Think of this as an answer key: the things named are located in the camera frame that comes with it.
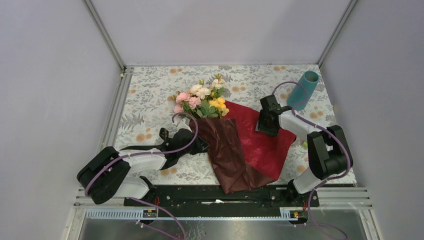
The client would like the black gold-lettered ribbon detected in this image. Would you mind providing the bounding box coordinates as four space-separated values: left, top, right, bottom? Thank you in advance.
119 127 180 152

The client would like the flower bouquet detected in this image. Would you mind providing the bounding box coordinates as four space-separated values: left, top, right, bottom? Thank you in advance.
172 73 230 119

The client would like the red and brown wrapping paper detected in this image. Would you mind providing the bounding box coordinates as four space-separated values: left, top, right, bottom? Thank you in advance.
189 101 296 194

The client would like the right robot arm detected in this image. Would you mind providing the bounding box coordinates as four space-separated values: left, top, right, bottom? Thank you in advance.
256 95 353 206

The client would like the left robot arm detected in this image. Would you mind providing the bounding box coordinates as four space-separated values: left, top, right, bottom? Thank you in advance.
76 127 209 206

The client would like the teal cylindrical vase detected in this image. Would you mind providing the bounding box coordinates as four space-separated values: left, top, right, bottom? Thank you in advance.
286 70 320 111

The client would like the floral patterned table mat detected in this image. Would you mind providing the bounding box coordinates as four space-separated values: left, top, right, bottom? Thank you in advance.
114 64 338 185

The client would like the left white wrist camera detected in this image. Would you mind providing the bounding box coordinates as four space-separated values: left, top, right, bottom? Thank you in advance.
173 115 193 133

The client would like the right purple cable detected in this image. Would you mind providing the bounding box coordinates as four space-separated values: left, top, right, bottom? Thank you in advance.
271 80 352 240

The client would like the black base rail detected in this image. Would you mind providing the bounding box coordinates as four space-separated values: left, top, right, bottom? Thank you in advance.
142 185 320 218

